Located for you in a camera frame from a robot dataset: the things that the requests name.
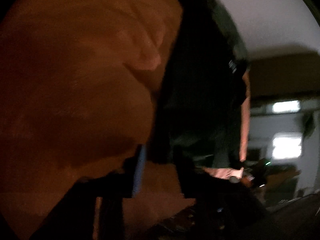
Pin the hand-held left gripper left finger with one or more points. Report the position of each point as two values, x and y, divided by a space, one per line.
140 170

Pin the bright window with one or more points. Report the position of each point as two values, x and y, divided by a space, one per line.
286 146
286 106

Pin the brown wooden door frame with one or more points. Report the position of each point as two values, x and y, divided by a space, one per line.
282 77

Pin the black shirt with grey print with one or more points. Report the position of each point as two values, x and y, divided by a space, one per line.
200 92

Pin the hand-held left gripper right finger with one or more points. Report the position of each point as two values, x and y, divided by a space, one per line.
190 185

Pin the orange fleece blanket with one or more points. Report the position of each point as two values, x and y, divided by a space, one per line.
75 80

